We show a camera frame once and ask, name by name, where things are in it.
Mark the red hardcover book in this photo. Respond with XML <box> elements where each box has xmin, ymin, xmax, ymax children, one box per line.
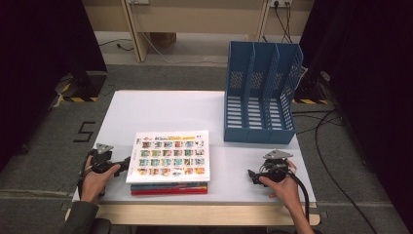
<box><xmin>131</xmin><ymin>188</ymin><xmax>208</xmax><ymax>197</ymax></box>

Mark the black stand base striped tape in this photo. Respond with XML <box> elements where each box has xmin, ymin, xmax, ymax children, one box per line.
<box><xmin>60</xmin><ymin>70</ymin><xmax>109</xmax><ymax>103</ymax></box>
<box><xmin>291</xmin><ymin>66</ymin><xmax>333</xmax><ymax>106</ymax></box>

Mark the white book with picture grid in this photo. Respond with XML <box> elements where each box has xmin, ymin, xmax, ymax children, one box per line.
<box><xmin>126</xmin><ymin>130</ymin><xmax>211</xmax><ymax>184</ymax></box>

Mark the person's right hand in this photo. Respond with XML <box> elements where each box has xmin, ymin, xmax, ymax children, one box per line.
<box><xmin>258</xmin><ymin>161</ymin><xmax>301</xmax><ymax>213</ymax></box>

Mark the black plugged wall cable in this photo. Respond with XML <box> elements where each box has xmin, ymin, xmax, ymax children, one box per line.
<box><xmin>273</xmin><ymin>0</ymin><xmax>294</xmax><ymax>44</ymax></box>

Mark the left hand-held gripper cable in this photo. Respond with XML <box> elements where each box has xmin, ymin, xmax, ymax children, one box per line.
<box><xmin>77</xmin><ymin>152</ymin><xmax>95</xmax><ymax>198</ymax></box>

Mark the black curtain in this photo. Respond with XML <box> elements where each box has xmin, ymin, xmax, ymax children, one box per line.
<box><xmin>0</xmin><ymin>0</ymin><xmax>109</xmax><ymax>172</ymax></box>
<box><xmin>297</xmin><ymin>0</ymin><xmax>413</xmax><ymax>232</ymax></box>

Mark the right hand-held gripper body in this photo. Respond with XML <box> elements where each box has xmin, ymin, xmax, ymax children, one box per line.
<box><xmin>259</xmin><ymin>149</ymin><xmax>293</xmax><ymax>183</ymax></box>

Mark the thin black floor cable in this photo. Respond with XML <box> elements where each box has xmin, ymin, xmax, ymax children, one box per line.
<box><xmin>97</xmin><ymin>38</ymin><xmax>134</xmax><ymax>53</ymax></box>

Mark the wooden desk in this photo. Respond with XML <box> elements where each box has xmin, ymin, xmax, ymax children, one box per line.
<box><xmin>81</xmin><ymin>0</ymin><xmax>316</xmax><ymax>63</ymax></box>

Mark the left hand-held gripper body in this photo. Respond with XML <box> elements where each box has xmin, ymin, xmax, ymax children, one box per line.
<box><xmin>85</xmin><ymin>142</ymin><xmax>115</xmax><ymax>175</ymax></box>

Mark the person's left hand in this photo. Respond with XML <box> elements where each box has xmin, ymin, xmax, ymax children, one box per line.
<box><xmin>80</xmin><ymin>165</ymin><xmax>122</xmax><ymax>204</ymax></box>

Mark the white cable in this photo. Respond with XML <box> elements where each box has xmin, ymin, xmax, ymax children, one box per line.
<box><xmin>130</xmin><ymin>3</ymin><xmax>229</xmax><ymax>65</ymax></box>

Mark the cardboard box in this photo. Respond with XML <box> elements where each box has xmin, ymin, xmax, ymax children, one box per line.
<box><xmin>150</xmin><ymin>32</ymin><xmax>178</xmax><ymax>50</ymax></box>

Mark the white wall socket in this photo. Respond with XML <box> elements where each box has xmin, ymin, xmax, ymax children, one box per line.
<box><xmin>270</xmin><ymin>0</ymin><xmax>294</xmax><ymax>9</ymax></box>

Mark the blue plastic file rack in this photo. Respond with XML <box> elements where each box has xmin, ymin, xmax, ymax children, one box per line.
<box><xmin>223</xmin><ymin>40</ymin><xmax>305</xmax><ymax>145</ymax></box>

